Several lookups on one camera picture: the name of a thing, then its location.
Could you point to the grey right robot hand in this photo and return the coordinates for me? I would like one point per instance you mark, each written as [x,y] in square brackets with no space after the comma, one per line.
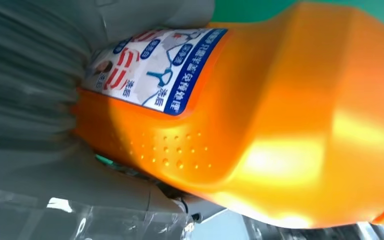
[62,179]

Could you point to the green table mat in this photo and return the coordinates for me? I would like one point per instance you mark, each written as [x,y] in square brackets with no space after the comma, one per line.
[245,8]

